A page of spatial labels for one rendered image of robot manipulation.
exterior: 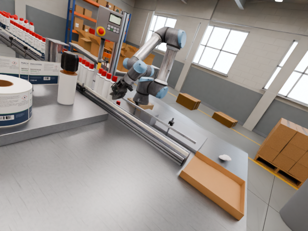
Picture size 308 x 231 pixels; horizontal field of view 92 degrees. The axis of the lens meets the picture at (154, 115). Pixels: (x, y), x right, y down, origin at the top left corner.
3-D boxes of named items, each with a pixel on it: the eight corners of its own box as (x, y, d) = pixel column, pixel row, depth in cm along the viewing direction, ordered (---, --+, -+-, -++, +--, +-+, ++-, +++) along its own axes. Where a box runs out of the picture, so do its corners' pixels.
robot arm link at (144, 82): (141, 88, 142) (145, 74, 137) (153, 94, 137) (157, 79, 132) (134, 89, 132) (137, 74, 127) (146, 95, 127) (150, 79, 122)
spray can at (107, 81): (99, 99, 112) (104, 72, 104) (102, 97, 116) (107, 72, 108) (105, 101, 112) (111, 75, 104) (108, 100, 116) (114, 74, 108)
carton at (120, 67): (103, 63, 284) (107, 42, 269) (123, 67, 323) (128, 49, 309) (116, 71, 263) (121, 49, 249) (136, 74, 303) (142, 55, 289)
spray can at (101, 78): (94, 95, 115) (99, 69, 108) (101, 95, 119) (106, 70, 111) (97, 98, 112) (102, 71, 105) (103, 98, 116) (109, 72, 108)
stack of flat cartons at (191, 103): (175, 101, 514) (178, 93, 502) (182, 101, 555) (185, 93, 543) (190, 110, 482) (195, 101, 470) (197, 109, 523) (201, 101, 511)
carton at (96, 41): (85, 52, 331) (88, 33, 316) (103, 56, 365) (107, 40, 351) (95, 57, 308) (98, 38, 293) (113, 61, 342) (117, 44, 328)
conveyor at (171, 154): (39, 64, 148) (39, 59, 147) (51, 66, 158) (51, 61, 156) (181, 166, 82) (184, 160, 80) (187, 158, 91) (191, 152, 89)
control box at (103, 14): (94, 34, 114) (99, 6, 107) (116, 42, 122) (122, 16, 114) (94, 35, 106) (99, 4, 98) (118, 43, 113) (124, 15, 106)
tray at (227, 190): (178, 175, 75) (181, 169, 74) (194, 155, 97) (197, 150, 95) (239, 221, 63) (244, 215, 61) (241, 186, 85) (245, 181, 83)
